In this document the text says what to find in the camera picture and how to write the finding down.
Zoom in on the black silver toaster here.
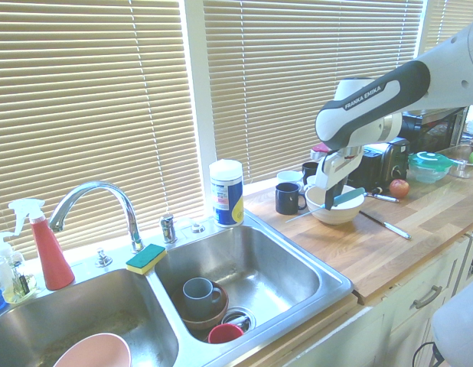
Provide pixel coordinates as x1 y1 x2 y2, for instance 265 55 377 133
347 137 412 193

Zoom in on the grey mug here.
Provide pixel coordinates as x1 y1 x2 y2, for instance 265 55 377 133
182 278 223 320

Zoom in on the teal plastic serrated knife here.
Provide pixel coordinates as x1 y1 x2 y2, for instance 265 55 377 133
285 187 367 224

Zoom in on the red spray bottle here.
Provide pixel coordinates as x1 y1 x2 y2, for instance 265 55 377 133
8 198 77 291

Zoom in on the large white bowl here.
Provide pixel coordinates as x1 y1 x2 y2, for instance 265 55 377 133
304 184 364 226

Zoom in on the white-handled patterned blade knife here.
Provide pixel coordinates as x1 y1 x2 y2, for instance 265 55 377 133
360 210 413 241

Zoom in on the green-lidded food container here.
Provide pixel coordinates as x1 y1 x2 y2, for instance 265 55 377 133
407 151 455 185

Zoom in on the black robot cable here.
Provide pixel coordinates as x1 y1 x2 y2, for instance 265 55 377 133
411 339 446 367

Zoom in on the clear yellowish soap bottle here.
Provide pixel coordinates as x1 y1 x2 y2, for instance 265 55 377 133
0 230 39 305

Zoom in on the metal drawer handle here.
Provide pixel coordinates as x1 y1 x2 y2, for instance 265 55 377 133
413 284 443 310

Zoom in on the metal sink drain strainer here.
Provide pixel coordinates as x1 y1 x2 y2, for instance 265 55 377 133
220 307 257 333

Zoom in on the silver handled kitchen tool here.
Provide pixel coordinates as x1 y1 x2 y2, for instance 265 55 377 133
364 191 400 203

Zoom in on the beige window blind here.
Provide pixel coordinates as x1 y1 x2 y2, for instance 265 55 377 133
0 0 196 261
423 0 473 55
201 0 425 187

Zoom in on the disinfecting wipes canister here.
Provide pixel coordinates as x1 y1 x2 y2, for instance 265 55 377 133
208 159 246 229

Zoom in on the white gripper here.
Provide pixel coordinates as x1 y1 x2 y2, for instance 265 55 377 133
315 150 363 213

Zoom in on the stainless steel double sink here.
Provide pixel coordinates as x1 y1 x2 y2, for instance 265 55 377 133
0 211 355 367

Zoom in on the chrome kitchen faucet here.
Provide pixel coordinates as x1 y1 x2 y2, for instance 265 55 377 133
48 180 145 254

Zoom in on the pink bowl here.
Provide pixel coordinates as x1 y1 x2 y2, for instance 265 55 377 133
52 333 132 367

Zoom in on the green yellow sponge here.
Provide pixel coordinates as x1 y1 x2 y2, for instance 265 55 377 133
125 243 168 276

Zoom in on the chrome sink soap dispenser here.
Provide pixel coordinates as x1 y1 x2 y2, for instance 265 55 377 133
159 213 179 245

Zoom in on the brown bowl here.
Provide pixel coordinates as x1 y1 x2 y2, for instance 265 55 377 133
171 281 230 332

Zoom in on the black mug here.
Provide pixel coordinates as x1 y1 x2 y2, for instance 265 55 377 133
275 182 308 216
302 161 320 187

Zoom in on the chrome sink knob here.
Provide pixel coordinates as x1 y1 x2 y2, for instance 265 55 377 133
94 247 114 268

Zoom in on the clear glass dish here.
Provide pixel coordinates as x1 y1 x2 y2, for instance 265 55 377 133
445 144 473 180

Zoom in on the red-lidded container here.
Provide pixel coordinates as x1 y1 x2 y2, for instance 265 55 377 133
310 142 330 162

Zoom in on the red apple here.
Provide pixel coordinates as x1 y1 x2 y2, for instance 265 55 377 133
389 178 411 199

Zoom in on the red mug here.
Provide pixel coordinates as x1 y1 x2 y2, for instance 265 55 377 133
207 323 245 344

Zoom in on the black microwave oven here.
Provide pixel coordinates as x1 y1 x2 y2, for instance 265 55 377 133
400 107 468 154

